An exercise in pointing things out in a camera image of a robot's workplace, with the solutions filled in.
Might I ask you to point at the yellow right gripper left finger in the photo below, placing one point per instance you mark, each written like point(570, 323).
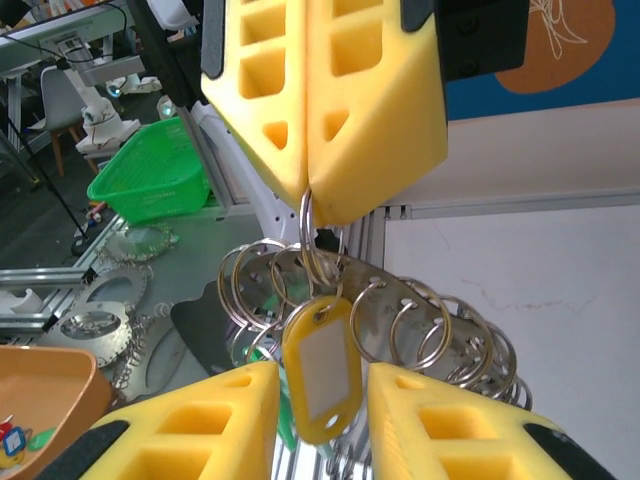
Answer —
point(225, 400)

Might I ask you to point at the steel split keyring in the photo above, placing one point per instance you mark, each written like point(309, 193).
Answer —
point(305, 225)

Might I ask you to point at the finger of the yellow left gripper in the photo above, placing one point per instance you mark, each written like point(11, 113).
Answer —
point(230, 100)
point(380, 150)

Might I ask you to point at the aluminium front frame rails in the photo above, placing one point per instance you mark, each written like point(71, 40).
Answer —
point(40, 277)

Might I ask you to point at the orange plastic bowl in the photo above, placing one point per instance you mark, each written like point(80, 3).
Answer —
point(75, 385)

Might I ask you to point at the green plastic basket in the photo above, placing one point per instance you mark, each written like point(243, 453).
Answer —
point(150, 175)

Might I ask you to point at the red plastic key tag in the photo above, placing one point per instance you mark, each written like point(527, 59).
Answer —
point(4, 431)

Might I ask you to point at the white desk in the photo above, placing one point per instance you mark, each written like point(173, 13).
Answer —
point(50, 30)

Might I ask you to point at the aluminium side frame rail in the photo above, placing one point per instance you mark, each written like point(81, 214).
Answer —
point(500, 206)

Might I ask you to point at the blue plastic key tag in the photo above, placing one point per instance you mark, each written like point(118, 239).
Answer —
point(14, 441)

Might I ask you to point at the white plastic chair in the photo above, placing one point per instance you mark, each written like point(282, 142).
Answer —
point(57, 100)

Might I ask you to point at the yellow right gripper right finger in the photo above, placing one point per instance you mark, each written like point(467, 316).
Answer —
point(400, 425)

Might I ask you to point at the blue floral wall panel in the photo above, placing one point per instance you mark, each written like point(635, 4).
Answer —
point(625, 75)

